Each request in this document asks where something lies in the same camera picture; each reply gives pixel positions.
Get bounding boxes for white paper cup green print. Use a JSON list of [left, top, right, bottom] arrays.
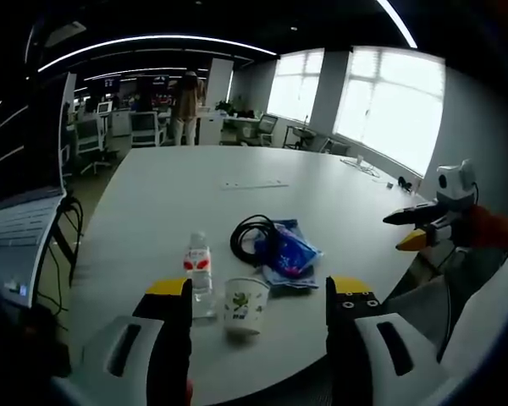
[[224, 277, 271, 338]]

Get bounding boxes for clear water bottle red label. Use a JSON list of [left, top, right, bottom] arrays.
[[182, 231, 218, 320]]

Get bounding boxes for blue plastic packet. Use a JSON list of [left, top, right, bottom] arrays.
[[253, 217, 325, 291]]

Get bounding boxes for person's grey trouser legs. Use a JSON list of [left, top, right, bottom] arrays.
[[383, 247, 508, 381]]

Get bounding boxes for white cable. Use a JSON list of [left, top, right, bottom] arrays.
[[340, 154, 383, 178]]

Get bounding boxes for grey office chair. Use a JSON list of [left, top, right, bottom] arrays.
[[257, 112, 279, 147]]

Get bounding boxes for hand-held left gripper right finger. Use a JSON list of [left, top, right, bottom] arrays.
[[324, 276, 450, 406]]

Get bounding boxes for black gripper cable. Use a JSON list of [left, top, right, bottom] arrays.
[[436, 247, 457, 363]]

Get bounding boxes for white mesh office chair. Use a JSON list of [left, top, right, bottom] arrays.
[[73, 117, 120, 175], [129, 111, 169, 148]]

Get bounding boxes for white table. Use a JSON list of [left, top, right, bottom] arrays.
[[65, 145, 440, 384]]

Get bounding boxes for silver laptop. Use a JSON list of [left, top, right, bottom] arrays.
[[0, 71, 78, 308]]

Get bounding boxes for white table socket strip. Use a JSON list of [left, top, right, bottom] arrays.
[[219, 178, 290, 191]]

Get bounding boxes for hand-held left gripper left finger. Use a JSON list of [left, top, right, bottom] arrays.
[[82, 277, 194, 406]]

